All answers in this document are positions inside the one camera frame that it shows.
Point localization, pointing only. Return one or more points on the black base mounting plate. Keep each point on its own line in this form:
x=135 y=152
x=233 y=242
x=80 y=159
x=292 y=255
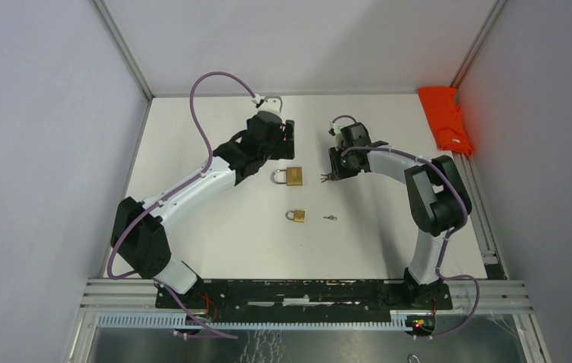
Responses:
x=305 y=301

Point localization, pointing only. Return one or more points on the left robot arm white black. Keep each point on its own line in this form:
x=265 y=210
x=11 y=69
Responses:
x=141 y=228

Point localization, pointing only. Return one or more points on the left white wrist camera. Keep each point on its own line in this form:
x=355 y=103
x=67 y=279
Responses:
x=269 y=104

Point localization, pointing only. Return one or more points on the small brass padlock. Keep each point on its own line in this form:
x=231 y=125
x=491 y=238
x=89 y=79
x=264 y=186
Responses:
x=296 y=215

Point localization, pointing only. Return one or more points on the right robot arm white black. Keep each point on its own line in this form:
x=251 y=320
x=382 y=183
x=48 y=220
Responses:
x=438 y=200

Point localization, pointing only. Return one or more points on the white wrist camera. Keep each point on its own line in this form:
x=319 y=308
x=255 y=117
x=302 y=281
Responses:
x=269 y=104
x=335 y=131

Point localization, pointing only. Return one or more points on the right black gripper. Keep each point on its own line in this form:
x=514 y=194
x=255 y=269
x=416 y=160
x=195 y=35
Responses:
x=337 y=172

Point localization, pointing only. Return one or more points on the orange folded cloth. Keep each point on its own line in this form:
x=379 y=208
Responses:
x=444 y=117

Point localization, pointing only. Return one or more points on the large brass padlock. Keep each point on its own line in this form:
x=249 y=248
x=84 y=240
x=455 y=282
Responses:
x=290 y=176

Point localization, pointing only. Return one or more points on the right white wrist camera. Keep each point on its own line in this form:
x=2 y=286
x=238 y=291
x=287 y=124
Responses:
x=335 y=131

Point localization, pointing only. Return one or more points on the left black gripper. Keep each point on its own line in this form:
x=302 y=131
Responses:
x=285 y=148

